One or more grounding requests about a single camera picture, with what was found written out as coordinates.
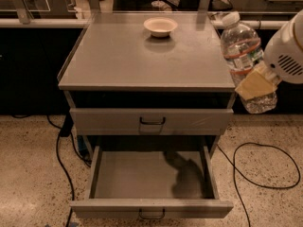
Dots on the black upper drawer handle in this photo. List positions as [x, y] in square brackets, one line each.
[152, 122]

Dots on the closed grey upper drawer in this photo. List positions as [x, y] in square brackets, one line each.
[89, 121]

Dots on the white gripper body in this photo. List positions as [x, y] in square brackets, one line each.
[283, 55]

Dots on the black lower drawer handle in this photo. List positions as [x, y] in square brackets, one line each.
[151, 215]

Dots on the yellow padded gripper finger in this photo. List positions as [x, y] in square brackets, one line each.
[260, 81]

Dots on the white paper bowl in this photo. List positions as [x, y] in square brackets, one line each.
[160, 27]

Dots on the open grey lower drawer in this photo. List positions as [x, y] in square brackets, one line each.
[123, 182]

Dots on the white horizontal rail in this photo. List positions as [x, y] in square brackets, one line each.
[77, 23]

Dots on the grey drawer cabinet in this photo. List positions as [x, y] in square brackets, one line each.
[118, 64]

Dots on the clear plastic water bottle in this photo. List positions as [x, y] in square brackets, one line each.
[241, 48]

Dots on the black drawer handle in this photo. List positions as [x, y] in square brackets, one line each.
[152, 122]
[151, 215]

